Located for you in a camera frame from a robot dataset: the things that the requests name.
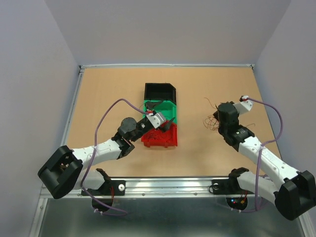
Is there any red plastic bin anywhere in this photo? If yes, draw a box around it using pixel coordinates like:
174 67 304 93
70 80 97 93
141 123 178 148

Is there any wire bundle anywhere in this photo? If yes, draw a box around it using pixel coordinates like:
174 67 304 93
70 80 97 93
202 97 222 133

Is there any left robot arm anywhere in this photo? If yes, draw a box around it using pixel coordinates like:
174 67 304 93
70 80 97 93
38 102 173 199

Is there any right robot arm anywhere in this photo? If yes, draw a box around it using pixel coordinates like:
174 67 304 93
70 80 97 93
209 96 316 220

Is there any black plastic bin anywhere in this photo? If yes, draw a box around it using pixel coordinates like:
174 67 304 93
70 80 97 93
144 83 177 105

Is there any green plastic bin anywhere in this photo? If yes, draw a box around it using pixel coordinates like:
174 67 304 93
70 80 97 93
154 100 177 124

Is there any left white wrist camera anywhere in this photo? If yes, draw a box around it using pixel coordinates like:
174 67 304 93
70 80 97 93
146 112 166 129

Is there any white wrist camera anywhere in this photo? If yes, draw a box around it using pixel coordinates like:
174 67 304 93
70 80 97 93
233 95 253 115
146 112 166 129

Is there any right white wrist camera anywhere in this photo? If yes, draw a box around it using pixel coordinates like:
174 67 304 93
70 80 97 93
233 95 253 115

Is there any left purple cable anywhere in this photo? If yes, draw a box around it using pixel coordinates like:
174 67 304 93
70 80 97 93
80 98 154 217

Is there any purple cable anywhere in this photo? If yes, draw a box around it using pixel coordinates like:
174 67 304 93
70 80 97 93
80 98 154 217
231 97 284 213

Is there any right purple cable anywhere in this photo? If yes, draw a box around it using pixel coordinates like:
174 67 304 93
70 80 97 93
231 97 284 213

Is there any aluminium front rail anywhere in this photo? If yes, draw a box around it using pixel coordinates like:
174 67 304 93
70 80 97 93
41 175 301 199

